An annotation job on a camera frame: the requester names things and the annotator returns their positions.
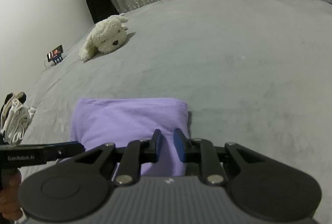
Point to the smartphone on blue stand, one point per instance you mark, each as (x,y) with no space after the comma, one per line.
(55,55)

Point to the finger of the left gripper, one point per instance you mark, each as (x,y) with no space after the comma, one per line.
(70,147)

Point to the white plush dog toy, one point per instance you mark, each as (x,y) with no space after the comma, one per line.
(107,36)

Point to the folded white garment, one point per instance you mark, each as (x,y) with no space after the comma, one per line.
(17,122)

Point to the purple pants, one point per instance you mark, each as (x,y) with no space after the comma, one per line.
(98,121)

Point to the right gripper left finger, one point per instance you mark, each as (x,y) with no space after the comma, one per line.
(151,148)

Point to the person's left hand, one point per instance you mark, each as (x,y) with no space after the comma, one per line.
(10,205)

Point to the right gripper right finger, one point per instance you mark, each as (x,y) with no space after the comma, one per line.
(187,149)

